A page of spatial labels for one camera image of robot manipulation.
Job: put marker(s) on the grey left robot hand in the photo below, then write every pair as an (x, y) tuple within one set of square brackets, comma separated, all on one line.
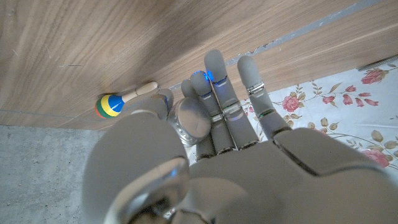
[(264, 180)]

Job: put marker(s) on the silver bottle cap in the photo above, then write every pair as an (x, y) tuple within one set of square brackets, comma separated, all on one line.
[(189, 121)]

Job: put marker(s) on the grey tape table outline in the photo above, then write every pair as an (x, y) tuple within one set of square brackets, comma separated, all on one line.
[(295, 32)]

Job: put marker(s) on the floral backdrop cloth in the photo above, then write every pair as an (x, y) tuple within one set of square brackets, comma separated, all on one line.
[(342, 118)]

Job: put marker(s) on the colourful striped wooden maraca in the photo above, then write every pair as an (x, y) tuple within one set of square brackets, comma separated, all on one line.
[(109, 105)]

